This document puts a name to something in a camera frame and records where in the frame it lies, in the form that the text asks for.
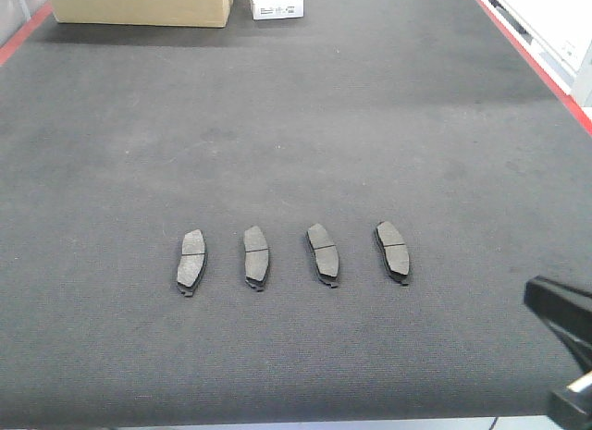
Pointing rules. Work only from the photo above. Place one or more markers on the white small box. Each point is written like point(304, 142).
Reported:
point(276, 9)

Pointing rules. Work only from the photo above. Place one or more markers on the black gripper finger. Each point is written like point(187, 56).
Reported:
point(566, 310)
point(570, 407)

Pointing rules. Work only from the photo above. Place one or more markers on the cardboard box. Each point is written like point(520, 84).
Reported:
point(173, 13)

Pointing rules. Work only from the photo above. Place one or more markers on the dark grey brake pad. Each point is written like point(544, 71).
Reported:
point(325, 253)

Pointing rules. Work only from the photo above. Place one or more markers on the white conveyor side machine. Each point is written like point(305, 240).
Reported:
point(563, 29)

